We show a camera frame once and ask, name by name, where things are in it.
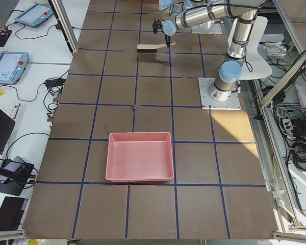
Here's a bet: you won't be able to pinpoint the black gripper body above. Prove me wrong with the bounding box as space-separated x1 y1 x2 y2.
152 18 163 35

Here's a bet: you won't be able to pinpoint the cream hand brush black bristles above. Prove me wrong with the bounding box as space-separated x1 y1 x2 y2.
137 41 176 54

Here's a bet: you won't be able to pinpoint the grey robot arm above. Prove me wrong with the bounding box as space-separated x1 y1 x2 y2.
152 1 264 102

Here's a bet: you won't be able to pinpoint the pink plastic bin left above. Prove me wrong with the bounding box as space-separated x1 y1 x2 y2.
105 132 174 182

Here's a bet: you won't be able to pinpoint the white moulded chair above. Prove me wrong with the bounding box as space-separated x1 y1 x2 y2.
226 13 272 80

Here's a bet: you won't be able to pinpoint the blue teach pendant far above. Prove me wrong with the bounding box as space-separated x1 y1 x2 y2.
14 3 53 28

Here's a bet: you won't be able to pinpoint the blue teach pendant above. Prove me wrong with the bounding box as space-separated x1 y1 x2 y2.
0 51 29 85
14 3 53 28

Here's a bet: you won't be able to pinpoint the blue teach pendant near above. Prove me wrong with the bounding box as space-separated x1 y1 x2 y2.
0 51 29 85

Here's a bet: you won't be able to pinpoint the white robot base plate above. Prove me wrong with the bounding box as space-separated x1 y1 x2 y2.
198 78 241 110

